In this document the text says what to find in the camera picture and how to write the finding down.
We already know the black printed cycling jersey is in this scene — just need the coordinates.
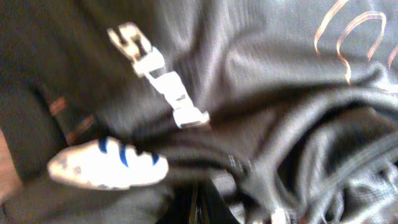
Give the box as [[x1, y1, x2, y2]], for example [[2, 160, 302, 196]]
[[1, 1, 397, 223]]

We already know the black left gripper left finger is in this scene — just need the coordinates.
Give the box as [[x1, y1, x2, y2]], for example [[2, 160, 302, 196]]
[[158, 184, 198, 224]]

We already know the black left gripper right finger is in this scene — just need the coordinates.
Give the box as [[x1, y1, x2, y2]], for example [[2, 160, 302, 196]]
[[200, 182, 239, 224]]

